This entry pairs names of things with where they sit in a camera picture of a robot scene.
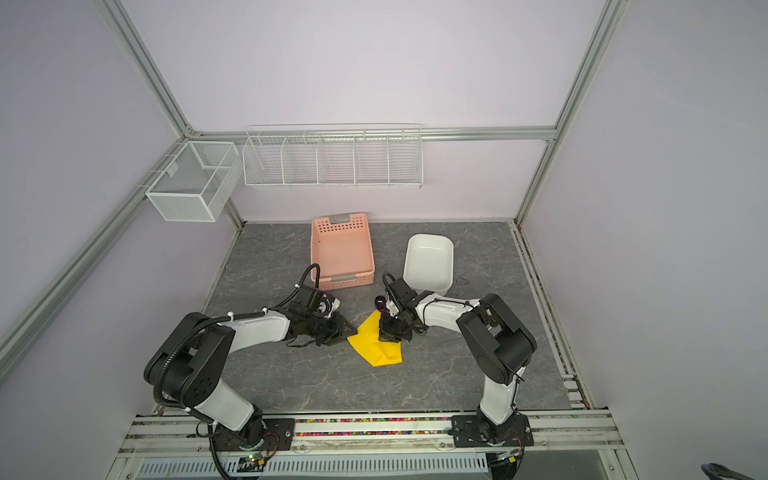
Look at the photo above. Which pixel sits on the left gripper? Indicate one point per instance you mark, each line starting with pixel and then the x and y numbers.
pixel 336 331

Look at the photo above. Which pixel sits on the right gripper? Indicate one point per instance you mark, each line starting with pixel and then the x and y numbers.
pixel 386 333

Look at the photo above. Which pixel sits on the yellow paper napkin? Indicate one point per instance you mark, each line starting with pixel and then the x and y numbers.
pixel 367 344

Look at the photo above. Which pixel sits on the purple iridescent spoon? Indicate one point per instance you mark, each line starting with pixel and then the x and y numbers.
pixel 380 303

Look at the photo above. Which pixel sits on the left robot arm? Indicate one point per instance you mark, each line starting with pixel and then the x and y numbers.
pixel 186 371

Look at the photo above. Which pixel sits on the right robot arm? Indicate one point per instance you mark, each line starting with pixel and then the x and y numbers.
pixel 501 345

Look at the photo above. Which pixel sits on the white plastic tray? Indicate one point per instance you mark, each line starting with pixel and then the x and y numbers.
pixel 429 263

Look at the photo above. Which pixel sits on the pink perforated plastic basket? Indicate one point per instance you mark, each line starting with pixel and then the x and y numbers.
pixel 342 247

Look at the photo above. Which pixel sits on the green circuit board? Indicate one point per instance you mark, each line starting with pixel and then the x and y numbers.
pixel 250 464

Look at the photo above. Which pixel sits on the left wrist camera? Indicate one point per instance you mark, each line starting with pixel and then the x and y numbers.
pixel 328 305

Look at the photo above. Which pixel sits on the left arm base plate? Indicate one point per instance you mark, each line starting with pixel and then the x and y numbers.
pixel 273 433

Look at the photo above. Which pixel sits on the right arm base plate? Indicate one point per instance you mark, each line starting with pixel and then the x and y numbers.
pixel 476 431

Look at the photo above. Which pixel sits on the white slotted cable duct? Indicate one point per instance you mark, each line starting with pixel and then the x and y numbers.
pixel 319 466

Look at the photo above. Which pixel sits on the white wire wall rack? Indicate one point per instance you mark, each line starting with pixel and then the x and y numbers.
pixel 356 155

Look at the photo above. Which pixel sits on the aluminium mounting rail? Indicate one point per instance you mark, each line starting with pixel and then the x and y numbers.
pixel 177 434

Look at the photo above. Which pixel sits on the white mesh wall basket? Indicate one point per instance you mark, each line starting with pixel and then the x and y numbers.
pixel 197 182

